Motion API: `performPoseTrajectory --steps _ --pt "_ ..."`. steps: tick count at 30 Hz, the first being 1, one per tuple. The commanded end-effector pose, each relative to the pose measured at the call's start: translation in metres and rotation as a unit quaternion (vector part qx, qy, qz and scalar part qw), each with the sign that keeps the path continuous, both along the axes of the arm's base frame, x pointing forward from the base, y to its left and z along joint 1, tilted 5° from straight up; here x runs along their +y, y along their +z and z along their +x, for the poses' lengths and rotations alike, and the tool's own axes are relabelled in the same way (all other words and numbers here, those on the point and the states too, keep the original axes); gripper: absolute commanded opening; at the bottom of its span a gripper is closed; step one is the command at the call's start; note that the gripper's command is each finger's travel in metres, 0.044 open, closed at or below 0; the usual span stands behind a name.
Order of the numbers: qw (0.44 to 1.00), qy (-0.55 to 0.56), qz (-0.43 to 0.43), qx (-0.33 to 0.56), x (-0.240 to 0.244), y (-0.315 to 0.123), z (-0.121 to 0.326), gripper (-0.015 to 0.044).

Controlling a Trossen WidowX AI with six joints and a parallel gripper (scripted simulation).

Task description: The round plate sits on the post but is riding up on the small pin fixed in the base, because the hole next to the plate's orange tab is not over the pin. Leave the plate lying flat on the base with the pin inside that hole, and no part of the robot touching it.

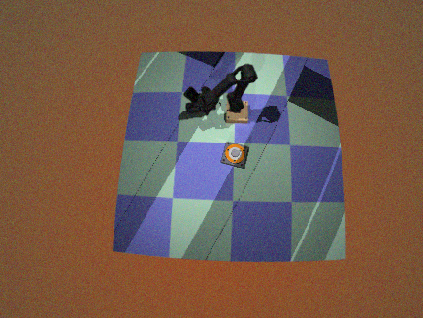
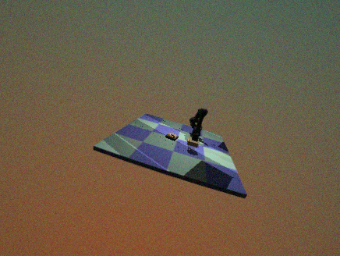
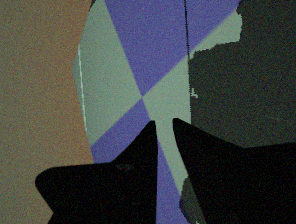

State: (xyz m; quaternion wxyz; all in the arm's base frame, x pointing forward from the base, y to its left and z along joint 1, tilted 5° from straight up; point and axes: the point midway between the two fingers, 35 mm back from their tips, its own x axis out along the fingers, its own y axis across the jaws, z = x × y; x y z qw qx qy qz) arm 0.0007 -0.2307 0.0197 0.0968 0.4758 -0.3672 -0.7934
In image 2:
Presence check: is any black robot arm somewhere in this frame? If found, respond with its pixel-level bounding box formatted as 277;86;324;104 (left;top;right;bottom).
189;108;208;142

